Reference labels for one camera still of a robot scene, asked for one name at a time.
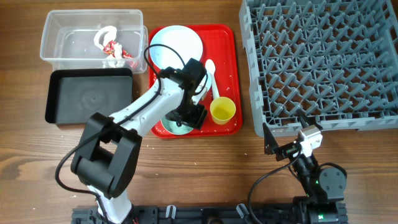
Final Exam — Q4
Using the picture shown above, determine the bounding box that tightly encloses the green bowl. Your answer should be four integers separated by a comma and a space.
160, 117, 193, 136

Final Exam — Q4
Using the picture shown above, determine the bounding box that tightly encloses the light blue rice bowl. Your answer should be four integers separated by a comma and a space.
192, 73, 212, 105

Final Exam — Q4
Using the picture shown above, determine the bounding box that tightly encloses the clear plastic bin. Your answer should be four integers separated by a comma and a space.
40, 9, 148, 73

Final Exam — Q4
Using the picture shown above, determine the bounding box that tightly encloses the grey dishwasher rack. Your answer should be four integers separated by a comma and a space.
239, 0, 397, 136

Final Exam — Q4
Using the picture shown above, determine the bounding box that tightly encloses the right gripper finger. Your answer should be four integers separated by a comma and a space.
262, 123, 279, 155
297, 110, 323, 131

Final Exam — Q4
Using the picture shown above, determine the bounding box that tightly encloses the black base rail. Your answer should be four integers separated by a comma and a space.
70, 203, 348, 224

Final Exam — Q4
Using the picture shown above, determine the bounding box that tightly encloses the light blue plate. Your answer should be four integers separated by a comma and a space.
149, 26, 203, 69

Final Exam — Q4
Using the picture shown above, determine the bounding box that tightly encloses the red snack wrapper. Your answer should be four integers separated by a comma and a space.
103, 40, 139, 69

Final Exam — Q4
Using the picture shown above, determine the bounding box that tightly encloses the red serving tray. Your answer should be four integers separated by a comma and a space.
149, 24, 243, 139

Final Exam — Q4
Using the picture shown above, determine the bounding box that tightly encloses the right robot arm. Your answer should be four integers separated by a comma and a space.
262, 110, 348, 224

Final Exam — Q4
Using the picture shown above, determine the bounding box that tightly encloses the white plastic spoon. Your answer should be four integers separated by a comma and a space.
205, 59, 220, 100

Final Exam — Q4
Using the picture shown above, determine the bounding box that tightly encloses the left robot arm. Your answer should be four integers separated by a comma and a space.
70, 58, 207, 223

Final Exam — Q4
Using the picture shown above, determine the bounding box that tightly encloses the black plastic tray bin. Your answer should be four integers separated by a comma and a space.
45, 68, 133, 125

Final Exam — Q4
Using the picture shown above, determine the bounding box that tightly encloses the yellow cup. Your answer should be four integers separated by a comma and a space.
210, 96, 236, 125

